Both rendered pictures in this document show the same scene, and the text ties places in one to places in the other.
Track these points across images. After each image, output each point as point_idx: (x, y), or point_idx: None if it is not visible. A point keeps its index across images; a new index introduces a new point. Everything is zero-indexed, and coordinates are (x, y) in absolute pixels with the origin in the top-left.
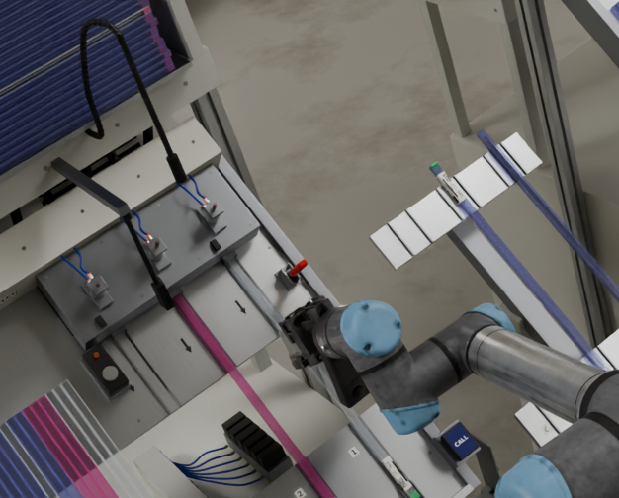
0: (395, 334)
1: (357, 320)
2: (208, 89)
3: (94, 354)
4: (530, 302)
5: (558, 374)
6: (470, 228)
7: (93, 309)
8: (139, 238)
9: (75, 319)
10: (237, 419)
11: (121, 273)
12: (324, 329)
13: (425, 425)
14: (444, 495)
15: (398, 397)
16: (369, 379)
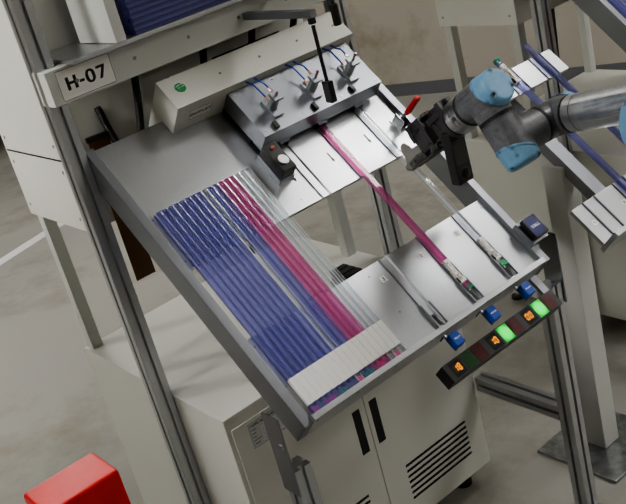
0: (510, 89)
1: (485, 76)
2: None
3: (271, 146)
4: (568, 156)
5: None
6: (521, 109)
7: (269, 117)
8: (298, 80)
9: (257, 122)
10: (342, 267)
11: (287, 98)
12: (452, 104)
13: (532, 157)
14: (524, 266)
15: (513, 136)
16: (491, 126)
